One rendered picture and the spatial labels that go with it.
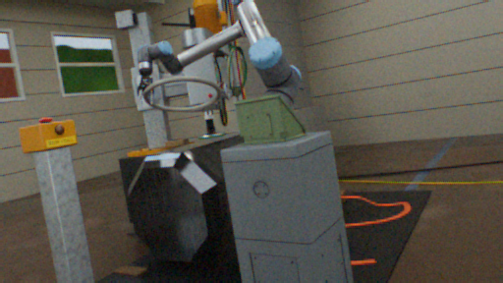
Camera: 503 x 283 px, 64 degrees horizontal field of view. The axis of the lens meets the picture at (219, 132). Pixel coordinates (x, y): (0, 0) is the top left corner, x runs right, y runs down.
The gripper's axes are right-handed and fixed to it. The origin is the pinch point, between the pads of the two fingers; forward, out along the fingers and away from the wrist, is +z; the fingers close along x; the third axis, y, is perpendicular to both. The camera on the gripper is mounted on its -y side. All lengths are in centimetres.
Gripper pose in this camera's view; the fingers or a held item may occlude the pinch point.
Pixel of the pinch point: (145, 102)
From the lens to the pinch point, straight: 247.3
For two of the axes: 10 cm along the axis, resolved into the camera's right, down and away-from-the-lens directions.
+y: 2.9, -3.4, -9.0
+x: 9.5, 0.2, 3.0
